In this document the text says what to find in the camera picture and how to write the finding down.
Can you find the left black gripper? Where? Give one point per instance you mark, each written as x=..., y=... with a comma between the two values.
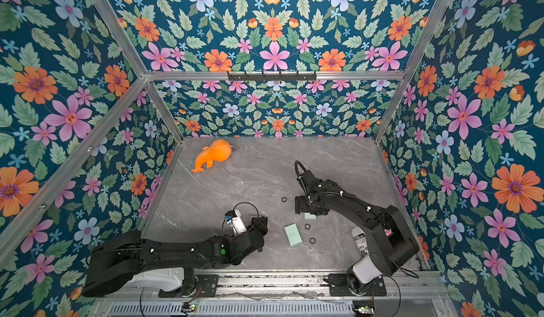
x=262, y=230

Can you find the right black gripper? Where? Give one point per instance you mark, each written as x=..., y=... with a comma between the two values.
x=302, y=204

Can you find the mint green box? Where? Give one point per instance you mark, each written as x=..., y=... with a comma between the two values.
x=309, y=217

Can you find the mint box lid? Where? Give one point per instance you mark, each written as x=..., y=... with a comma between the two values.
x=293, y=235

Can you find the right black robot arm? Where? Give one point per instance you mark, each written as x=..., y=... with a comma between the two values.
x=390, y=242

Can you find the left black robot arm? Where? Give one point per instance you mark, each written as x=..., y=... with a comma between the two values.
x=116, y=262

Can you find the orange plush toy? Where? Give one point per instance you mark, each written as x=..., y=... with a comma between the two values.
x=219, y=151

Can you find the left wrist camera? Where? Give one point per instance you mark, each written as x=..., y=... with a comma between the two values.
x=234, y=219

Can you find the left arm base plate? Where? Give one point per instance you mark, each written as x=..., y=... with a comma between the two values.
x=195, y=286

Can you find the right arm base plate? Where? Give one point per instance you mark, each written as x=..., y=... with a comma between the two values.
x=344, y=285

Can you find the black hook rail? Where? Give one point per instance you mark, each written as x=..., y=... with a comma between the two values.
x=287, y=76

